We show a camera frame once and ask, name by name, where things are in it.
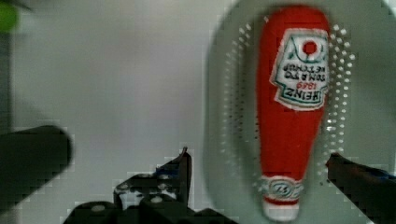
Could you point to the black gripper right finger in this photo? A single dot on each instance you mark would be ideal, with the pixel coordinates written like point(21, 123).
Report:
point(372, 190)

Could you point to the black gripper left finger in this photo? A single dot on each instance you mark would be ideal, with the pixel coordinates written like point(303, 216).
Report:
point(160, 197)

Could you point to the red ketchup bottle toy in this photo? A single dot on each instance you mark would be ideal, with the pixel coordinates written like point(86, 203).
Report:
point(292, 82)

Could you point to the green oval strainer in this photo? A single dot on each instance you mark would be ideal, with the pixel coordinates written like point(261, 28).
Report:
point(359, 112)

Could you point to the black cylindrical cup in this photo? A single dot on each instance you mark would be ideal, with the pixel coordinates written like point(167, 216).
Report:
point(29, 159)

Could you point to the lime green toy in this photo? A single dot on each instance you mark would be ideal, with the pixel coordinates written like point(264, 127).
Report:
point(8, 17)

